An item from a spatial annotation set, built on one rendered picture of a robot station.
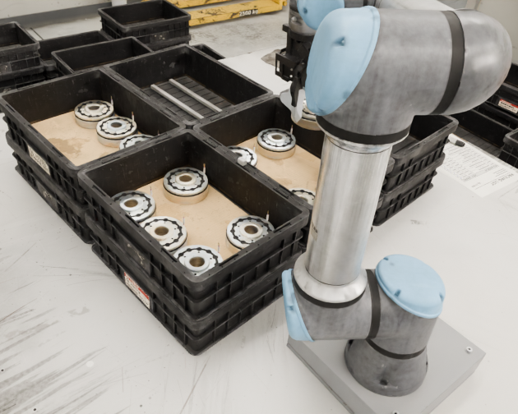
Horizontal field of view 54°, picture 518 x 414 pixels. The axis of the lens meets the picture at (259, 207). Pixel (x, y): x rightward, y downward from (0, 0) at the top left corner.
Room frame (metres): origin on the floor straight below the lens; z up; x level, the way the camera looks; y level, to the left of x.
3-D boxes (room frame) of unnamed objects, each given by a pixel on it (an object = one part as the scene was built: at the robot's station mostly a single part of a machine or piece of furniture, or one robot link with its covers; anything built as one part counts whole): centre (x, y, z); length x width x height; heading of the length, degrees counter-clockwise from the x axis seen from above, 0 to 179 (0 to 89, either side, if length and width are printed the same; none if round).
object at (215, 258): (0.68, 0.11, 0.86); 0.10 x 0.10 x 0.01
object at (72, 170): (1.07, 0.44, 0.92); 0.40 x 0.30 x 0.02; 48
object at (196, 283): (0.80, 0.14, 0.92); 0.40 x 0.30 x 0.02; 48
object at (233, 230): (0.78, 0.01, 0.86); 0.10 x 0.10 x 0.01
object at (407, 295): (0.58, -0.25, 0.93); 0.13 x 0.12 x 0.14; 98
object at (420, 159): (1.25, -0.26, 0.87); 0.40 x 0.30 x 0.11; 48
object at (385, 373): (0.57, -0.27, 0.81); 0.15 x 0.15 x 0.10
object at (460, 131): (2.03, -0.89, 0.31); 0.40 x 0.30 x 0.34; 43
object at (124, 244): (0.80, 0.14, 0.87); 0.40 x 0.30 x 0.11; 48
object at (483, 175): (1.40, -0.63, 0.70); 0.33 x 0.23 x 0.01; 43
